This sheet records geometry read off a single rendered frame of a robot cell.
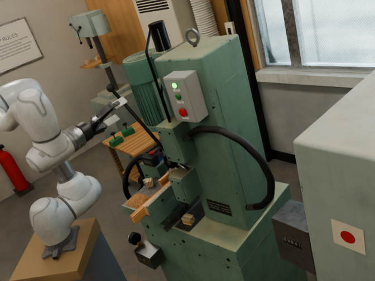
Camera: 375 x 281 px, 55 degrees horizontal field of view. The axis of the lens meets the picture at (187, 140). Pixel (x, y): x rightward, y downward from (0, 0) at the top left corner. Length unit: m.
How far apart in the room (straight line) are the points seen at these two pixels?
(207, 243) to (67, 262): 0.78
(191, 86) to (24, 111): 0.54
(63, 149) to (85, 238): 0.80
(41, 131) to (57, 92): 3.30
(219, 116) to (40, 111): 0.58
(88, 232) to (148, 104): 0.88
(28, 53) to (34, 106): 3.21
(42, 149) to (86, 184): 0.70
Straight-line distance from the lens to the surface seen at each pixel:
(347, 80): 2.54
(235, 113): 1.28
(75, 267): 1.92
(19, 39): 4.43
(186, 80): 1.13
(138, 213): 1.55
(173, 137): 1.27
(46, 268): 2.02
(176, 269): 1.89
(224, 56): 1.22
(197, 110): 1.17
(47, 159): 1.33
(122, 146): 3.19
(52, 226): 1.95
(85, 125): 1.41
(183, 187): 1.39
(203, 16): 2.94
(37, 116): 1.26
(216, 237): 1.50
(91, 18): 3.67
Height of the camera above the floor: 1.80
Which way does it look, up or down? 26 degrees down
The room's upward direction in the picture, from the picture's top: 18 degrees counter-clockwise
